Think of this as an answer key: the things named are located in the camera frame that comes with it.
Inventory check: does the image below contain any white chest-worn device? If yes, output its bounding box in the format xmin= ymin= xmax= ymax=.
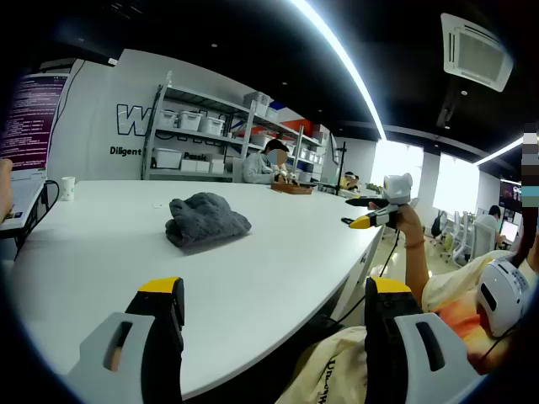
xmin=475 ymin=256 xmax=531 ymax=338

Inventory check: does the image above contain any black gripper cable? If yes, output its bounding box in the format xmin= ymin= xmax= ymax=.
xmin=335 ymin=228 xmax=402 ymax=326

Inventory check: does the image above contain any black laptop cable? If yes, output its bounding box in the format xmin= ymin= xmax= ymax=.
xmin=13 ymin=179 xmax=61 ymax=263

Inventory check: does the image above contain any person's right hand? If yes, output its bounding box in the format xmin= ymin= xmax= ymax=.
xmin=368 ymin=200 xmax=424 ymax=246

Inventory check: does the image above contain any ceiling light strip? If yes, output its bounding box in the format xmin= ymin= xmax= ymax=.
xmin=289 ymin=0 xmax=388 ymax=142

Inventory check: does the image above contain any wooden tray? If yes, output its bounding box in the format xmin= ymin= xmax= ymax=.
xmin=269 ymin=179 xmax=315 ymax=196

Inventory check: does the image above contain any grey quilted towel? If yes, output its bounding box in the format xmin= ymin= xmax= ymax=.
xmin=164 ymin=191 xmax=253 ymax=256

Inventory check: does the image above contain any grey metal shelving rack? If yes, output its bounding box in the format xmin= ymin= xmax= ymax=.
xmin=140 ymin=82 xmax=334 ymax=185

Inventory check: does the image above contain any open laptop purple screen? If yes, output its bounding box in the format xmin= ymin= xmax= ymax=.
xmin=0 ymin=72 xmax=71 ymax=231

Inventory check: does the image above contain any ceiling air conditioner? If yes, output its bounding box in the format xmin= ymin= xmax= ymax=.
xmin=439 ymin=12 xmax=515 ymax=93

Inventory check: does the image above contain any black stand pole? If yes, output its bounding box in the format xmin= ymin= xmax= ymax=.
xmin=334 ymin=141 xmax=354 ymax=197

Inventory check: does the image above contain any person's yellow printed shirt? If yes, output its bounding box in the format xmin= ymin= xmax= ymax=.
xmin=275 ymin=251 xmax=539 ymax=404

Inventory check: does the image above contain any white paper cup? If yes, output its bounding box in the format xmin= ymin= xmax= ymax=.
xmin=61 ymin=175 xmax=77 ymax=203

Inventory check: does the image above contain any row of white office chairs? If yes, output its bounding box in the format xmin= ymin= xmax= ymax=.
xmin=430 ymin=209 xmax=490 ymax=265

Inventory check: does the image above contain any black device cable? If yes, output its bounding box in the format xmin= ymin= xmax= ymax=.
xmin=477 ymin=326 xmax=517 ymax=376

